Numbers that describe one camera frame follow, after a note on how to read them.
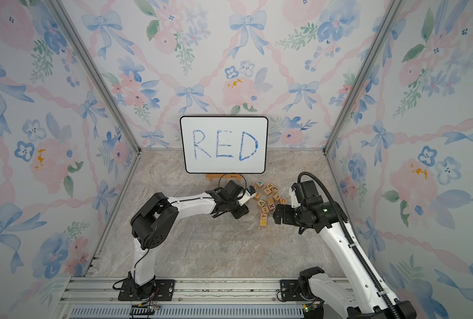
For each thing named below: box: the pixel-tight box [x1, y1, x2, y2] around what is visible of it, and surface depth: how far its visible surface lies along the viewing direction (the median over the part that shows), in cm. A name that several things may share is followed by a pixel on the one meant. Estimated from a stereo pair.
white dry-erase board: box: [180, 115, 270, 175], surface depth 99 cm
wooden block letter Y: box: [259, 212, 268, 226], surface depth 91 cm
